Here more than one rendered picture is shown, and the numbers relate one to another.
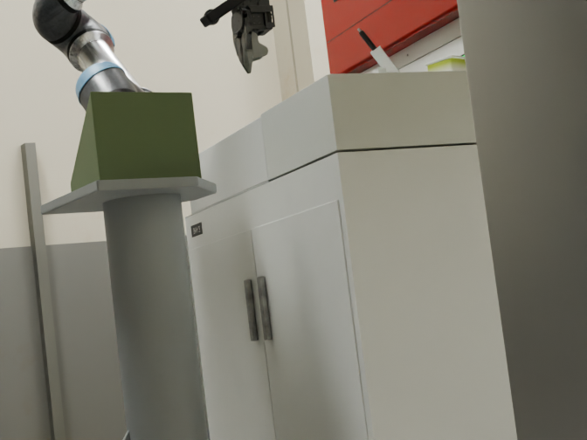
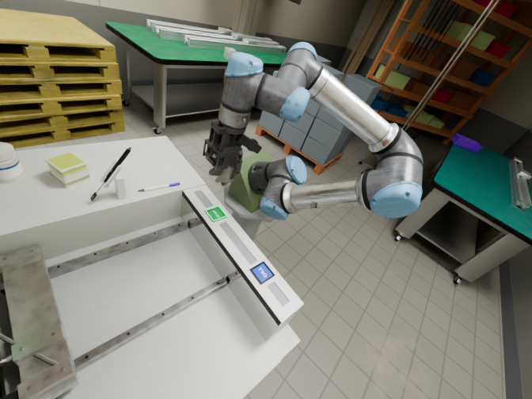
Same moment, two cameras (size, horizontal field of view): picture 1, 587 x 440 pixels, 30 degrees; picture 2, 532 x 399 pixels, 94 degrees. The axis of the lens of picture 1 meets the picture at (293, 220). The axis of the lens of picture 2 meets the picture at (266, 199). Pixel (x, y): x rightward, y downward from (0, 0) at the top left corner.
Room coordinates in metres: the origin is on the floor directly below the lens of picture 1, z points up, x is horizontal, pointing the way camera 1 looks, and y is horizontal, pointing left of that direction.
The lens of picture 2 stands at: (3.07, -0.12, 1.58)
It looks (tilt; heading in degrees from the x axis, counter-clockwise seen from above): 39 degrees down; 149
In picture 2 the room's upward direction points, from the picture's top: 22 degrees clockwise
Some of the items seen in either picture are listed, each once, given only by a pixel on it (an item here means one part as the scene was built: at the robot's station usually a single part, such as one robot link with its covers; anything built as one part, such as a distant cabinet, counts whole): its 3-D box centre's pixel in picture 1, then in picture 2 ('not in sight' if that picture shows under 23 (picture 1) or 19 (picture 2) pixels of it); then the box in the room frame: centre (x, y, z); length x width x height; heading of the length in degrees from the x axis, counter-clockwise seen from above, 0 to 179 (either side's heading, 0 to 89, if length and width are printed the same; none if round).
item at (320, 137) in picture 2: not in sight; (313, 111); (0.28, 1.73, 0.55); 1.10 x 0.73 x 1.09; 35
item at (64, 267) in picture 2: not in sight; (112, 251); (2.53, -0.25, 0.84); 0.50 x 0.02 x 0.03; 113
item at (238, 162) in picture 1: (240, 168); (232, 252); (2.61, 0.11, 0.89); 0.55 x 0.09 x 0.14; 23
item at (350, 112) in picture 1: (430, 124); (100, 188); (2.30, -0.31, 0.89); 0.62 x 0.35 x 0.14; 113
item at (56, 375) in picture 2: not in sight; (47, 380); (2.87, -0.32, 0.89); 0.08 x 0.03 x 0.03; 113
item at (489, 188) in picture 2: not in sight; (464, 190); (1.65, 3.32, 0.44); 2.44 x 0.98 x 0.88; 122
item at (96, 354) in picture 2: not in sight; (146, 325); (2.78, -0.15, 0.84); 0.50 x 0.02 x 0.03; 113
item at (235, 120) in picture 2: not in sight; (234, 115); (2.50, 0.05, 1.33); 0.08 x 0.08 x 0.05
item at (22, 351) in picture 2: not in sight; (39, 343); (2.80, -0.35, 0.89); 0.08 x 0.03 x 0.03; 113
